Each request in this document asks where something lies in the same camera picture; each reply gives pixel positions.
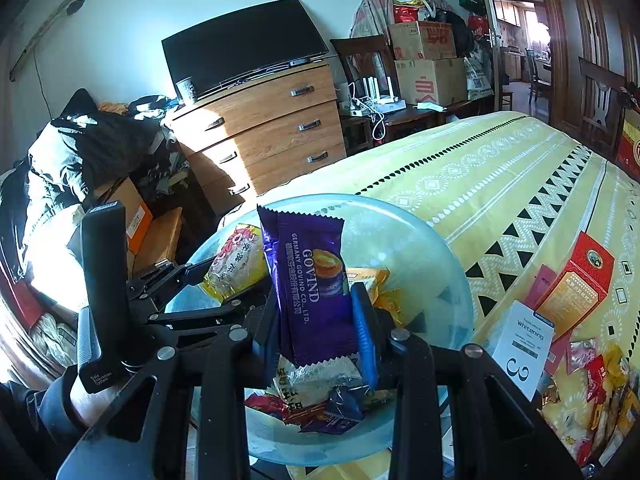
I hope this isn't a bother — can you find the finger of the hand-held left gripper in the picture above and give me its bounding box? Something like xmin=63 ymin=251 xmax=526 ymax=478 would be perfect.
xmin=147 ymin=297 xmax=261 ymax=348
xmin=145 ymin=259 xmax=222 ymax=301

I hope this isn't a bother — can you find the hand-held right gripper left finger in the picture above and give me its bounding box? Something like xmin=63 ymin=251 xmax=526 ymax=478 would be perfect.
xmin=55 ymin=295 xmax=281 ymax=480

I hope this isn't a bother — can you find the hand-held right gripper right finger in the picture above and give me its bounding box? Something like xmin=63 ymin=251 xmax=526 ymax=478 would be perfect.
xmin=350 ymin=282 xmax=583 ymax=480

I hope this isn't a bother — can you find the yellow clear snack packet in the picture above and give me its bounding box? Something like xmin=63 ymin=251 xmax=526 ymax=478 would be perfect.
xmin=200 ymin=224 xmax=268 ymax=306

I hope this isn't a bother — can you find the small heap of snack packets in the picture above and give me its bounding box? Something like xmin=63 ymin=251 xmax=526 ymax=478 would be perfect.
xmin=245 ymin=265 xmax=401 ymax=436

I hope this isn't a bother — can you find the purple snack packet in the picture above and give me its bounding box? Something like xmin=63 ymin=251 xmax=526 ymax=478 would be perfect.
xmin=256 ymin=204 xmax=361 ymax=368

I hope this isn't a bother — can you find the blue translucent plastic bowl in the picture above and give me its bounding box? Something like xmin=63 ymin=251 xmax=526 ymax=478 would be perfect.
xmin=165 ymin=194 xmax=476 ymax=466

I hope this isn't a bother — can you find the large pile of snack packets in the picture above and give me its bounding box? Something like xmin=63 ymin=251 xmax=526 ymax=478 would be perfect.
xmin=537 ymin=337 xmax=640 ymax=468

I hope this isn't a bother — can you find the person's left forearm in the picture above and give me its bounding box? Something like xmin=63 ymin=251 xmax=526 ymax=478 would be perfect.
xmin=0 ymin=370 xmax=131 ymax=480

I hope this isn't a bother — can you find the orange cardboard box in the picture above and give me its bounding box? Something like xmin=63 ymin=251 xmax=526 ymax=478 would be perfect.
xmin=95 ymin=177 xmax=156 ymax=256

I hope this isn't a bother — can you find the dark red bag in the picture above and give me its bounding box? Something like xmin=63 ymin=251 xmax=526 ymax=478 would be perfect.
xmin=0 ymin=245 xmax=46 ymax=331

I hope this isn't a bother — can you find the pile of dark clothes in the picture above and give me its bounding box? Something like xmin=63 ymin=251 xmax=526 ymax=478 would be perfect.
xmin=0 ymin=87 xmax=173 ymax=281

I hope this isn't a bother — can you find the wooden chest of drawers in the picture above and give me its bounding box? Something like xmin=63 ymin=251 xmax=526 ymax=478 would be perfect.
xmin=165 ymin=57 xmax=348 ymax=216

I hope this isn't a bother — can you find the white printed carton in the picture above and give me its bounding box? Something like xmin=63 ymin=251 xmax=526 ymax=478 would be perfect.
xmin=491 ymin=300 xmax=558 ymax=402

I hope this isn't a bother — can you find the dark wooden side table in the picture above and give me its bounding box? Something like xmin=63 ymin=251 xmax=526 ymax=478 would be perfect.
xmin=340 ymin=100 xmax=481 ymax=156

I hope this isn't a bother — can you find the red and orange carton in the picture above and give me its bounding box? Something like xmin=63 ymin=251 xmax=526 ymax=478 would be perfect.
xmin=535 ymin=231 xmax=617 ymax=343

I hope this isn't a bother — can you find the black flat television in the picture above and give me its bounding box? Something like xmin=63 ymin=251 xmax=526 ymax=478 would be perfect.
xmin=161 ymin=0 xmax=330 ymax=101

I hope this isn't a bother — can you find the white router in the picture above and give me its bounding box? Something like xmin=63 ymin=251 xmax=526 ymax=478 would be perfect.
xmin=360 ymin=75 xmax=408 ymax=113

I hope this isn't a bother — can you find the large red-printed cardboard box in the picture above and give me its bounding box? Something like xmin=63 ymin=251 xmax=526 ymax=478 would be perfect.
xmin=394 ymin=57 xmax=468 ymax=106

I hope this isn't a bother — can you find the dark slatted wooden chair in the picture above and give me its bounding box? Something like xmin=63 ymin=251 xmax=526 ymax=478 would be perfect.
xmin=330 ymin=35 xmax=401 ymax=111

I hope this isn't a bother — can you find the white printed woven sack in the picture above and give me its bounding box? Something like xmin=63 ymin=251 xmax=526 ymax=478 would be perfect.
xmin=464 ymin=55 xmax=496 ymax=101

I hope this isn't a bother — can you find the small red-printed cardboard box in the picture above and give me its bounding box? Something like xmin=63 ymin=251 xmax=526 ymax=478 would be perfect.
xmin=387 ymin=20 xmax=458 ymax=61

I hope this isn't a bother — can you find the dining chair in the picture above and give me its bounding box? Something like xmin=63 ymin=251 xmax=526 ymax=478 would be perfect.
xmin=527 ymin=50 xmax=553 ymax=106

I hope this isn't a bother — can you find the round cloth-covered tabletop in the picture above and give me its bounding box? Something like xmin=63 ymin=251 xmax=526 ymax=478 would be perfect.
xmin=350 ymin=0 xmax=451 ymax=38

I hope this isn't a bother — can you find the black bag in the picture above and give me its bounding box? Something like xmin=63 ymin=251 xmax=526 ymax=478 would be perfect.
xmin=440 ymin=10 xmax=473 ymax=56

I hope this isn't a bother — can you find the red gift bag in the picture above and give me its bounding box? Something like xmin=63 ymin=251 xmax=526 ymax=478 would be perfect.
xmin=392 ymin=2 xmax=426 ymax=23

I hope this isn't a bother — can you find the carved wooden chair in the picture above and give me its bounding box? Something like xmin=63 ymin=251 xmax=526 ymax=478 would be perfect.
xmin=577 ymin=57 xmax=631 ymax=156

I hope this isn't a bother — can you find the red and gold gift box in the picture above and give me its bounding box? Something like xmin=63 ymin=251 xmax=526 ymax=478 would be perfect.
xmin=617 ymin=107 xmax=640 ymax=176

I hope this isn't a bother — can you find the white power strip with cables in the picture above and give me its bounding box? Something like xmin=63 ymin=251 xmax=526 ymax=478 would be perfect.
xmin=345 ymin=97 xmax=386 ymax=146

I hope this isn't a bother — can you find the wall-hung long stick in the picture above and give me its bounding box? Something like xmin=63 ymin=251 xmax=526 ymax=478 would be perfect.
xmin=10 ymin=0 xmax=86 ymax=81

